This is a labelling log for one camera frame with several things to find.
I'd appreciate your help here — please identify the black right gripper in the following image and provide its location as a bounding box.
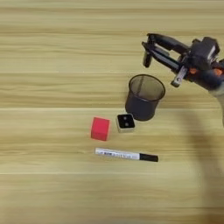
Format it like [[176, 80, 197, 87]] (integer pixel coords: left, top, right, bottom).
[[141, 32, 224, 92]]

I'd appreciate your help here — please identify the black mesh pen cup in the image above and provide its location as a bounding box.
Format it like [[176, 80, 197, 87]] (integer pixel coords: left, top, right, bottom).
[[124, 73, 167, 123]]

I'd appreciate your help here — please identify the white marker black cap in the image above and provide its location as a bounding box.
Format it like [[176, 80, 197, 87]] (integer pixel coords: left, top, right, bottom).
[[94, 147, 160, 164]]

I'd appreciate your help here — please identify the small black box white label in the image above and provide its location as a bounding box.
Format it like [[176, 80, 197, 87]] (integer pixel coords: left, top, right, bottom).
[[190, 36, 221, 71]]

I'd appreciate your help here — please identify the small black white cube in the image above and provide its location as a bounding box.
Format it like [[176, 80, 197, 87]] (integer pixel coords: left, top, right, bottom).
[[115, 113, 137, 134]]

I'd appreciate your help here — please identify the red cube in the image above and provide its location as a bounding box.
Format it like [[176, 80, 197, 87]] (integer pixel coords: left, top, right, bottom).
[[90, 115, 111, 143]]

